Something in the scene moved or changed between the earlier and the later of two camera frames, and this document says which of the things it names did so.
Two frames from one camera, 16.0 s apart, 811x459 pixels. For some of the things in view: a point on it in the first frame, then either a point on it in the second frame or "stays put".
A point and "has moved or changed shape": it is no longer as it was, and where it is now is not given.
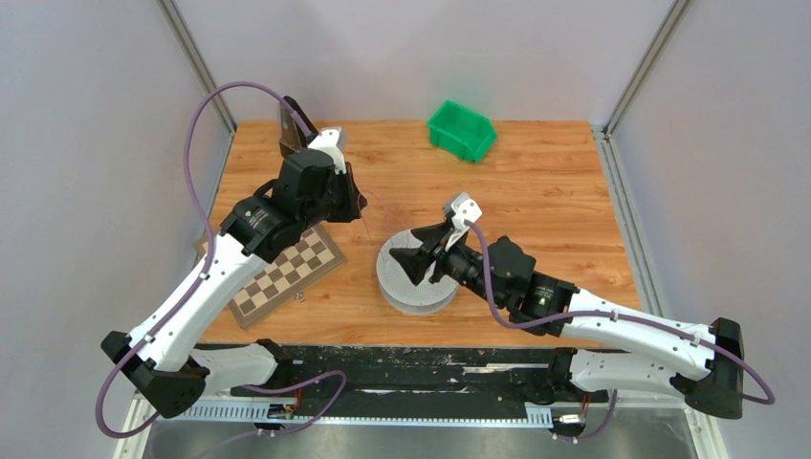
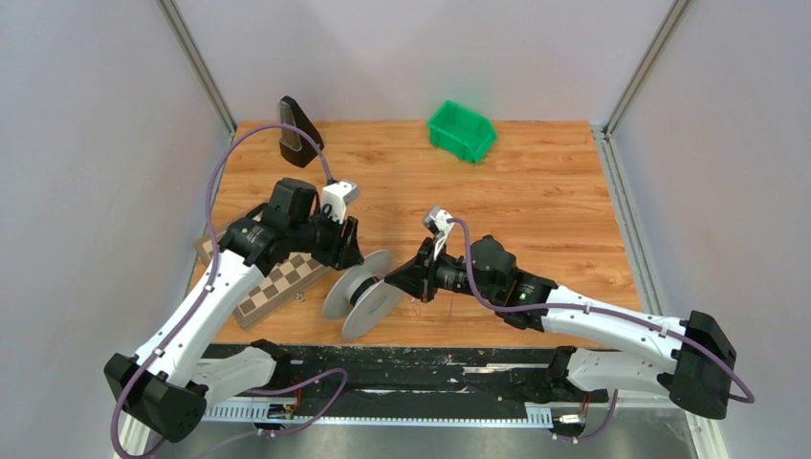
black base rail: x=414 y=376 stays put
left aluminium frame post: x=197 y=58 stays put
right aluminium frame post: x=645 y=65 stays put
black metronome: x=294 y=137 stays put
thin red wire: x=386 y=209 has moved or changed shape
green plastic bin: x=461 y=130 stays put
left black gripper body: x=338 y=195 → x=328 y=233
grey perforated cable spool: x=398 y=288 has moved or changed shape
